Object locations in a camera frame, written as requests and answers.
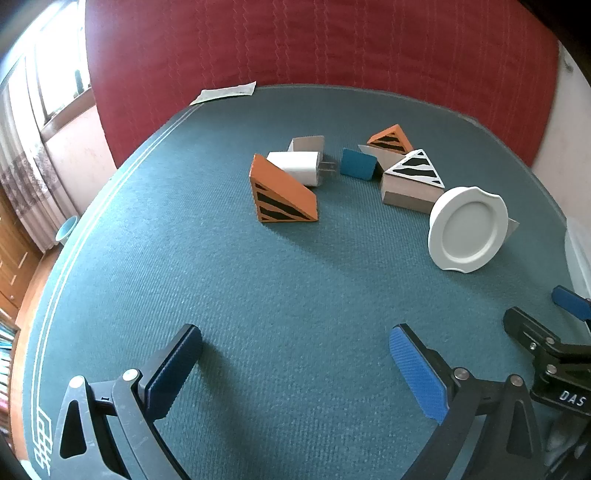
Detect wooden cabinet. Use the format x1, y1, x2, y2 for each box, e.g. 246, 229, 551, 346
0, 185, 47, 315

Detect beige cardboard wedge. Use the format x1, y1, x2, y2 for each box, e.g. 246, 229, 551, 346
358, 144, 393, 174

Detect white striped wedge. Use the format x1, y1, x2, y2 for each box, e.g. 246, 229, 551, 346
381, 148, 447, 214

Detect small orange striped wedge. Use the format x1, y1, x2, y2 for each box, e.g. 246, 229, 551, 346
367, 124, 414, 155

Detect window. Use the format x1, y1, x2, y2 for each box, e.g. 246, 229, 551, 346
25, 0, 95, 134

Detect large orange striped wedge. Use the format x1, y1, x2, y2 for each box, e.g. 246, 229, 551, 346
250, 154, 319, 224

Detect row of books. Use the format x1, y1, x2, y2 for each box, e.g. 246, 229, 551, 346
0, 318, 21, 444

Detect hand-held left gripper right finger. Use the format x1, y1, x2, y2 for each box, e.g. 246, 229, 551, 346
389, 323, 548, 480

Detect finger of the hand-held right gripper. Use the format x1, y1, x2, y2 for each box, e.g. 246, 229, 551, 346
551, 285, 591, 322
503, 307, 591, 370

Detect white plate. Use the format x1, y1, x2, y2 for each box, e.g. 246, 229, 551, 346
427, 186, 509, 273

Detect patterned curtain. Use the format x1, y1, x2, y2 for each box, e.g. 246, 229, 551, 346
0, 60, 81, 254

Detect white paper slip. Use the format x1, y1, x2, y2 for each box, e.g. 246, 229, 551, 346
189, 82, 257, 106

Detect blue block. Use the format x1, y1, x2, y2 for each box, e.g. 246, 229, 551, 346
340, 148, 377, 182

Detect white charger plug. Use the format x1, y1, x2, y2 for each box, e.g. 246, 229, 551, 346
266, 151, 337, 188

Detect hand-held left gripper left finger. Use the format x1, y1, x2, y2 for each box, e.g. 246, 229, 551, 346
48, 323, 204, 480

